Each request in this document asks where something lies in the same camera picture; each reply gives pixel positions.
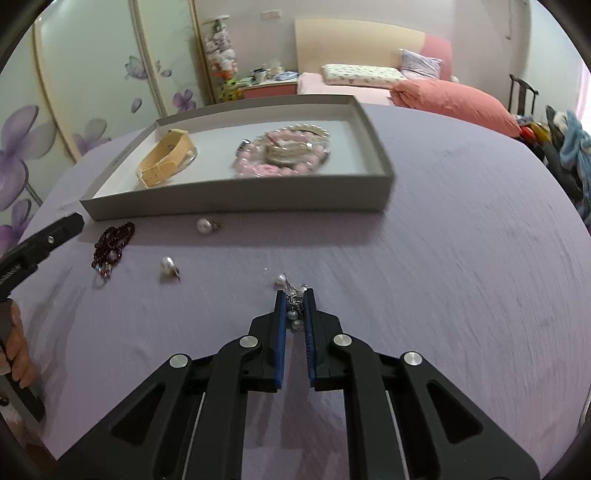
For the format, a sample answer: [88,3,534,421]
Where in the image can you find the pink nightstand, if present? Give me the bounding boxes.
[238,76,300,100]

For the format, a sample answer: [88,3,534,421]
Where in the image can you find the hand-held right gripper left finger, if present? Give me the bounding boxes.
[58,288,289,480]

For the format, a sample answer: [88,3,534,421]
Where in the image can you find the salmon pink pillow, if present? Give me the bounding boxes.
[390,78,522,138]

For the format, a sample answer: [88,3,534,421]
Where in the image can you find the pink bed sheet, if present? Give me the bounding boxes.
[296,72,398,107]

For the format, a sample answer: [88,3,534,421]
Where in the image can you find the floral sliding door wardrobe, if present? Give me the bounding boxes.
[0,0,218,241]

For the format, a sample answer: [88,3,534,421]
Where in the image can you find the grey cardboard box tray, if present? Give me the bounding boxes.
[80,95,397,222]

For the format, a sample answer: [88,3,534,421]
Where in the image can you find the pearl cluster drop earrings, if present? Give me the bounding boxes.
[274,272,309,330]

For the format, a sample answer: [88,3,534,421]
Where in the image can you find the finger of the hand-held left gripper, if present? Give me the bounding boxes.
[16,213,86,269]

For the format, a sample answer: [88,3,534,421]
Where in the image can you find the grey padded chair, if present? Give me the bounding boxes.
[540,105,585,199]

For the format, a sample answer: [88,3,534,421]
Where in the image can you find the cream and pink headboard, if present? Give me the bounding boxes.
[294,18,453,84]

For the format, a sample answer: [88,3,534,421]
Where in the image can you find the small floral pillow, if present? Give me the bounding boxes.
[398,48,443,80]

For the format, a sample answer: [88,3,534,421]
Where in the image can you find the dark wooden chair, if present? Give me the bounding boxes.
[508,74,540,116]

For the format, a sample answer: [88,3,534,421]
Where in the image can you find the white patterned pillow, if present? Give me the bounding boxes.
[322,64,407,88]

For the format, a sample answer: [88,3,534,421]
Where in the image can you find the wide silver cuff bangle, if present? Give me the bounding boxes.
[265,140,325,167]

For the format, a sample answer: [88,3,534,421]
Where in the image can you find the yellow watch strap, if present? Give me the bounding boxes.
[135,129,199,190]

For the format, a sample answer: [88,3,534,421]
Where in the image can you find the red and yellow toys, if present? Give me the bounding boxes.
[517,115,550,144]

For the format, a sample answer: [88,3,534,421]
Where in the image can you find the pink bead bracelet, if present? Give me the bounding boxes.
[233,129,331,180]

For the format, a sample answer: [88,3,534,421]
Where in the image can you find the white pearl bracelet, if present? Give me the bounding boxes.
[277,124,331,140]

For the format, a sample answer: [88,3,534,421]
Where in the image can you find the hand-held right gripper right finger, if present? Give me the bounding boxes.
[302,287,541,480]

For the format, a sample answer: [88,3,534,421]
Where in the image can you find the person's left hand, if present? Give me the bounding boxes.
[0,301,38,389]

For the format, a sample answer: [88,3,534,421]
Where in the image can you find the blue plush garment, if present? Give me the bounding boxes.
[558,111,591,195]

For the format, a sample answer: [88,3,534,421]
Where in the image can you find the clear tube of plush toys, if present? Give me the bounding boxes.
[202,16,241,103]

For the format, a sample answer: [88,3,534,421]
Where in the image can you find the dark red bead bracelet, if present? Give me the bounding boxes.
[91,222,136,281]

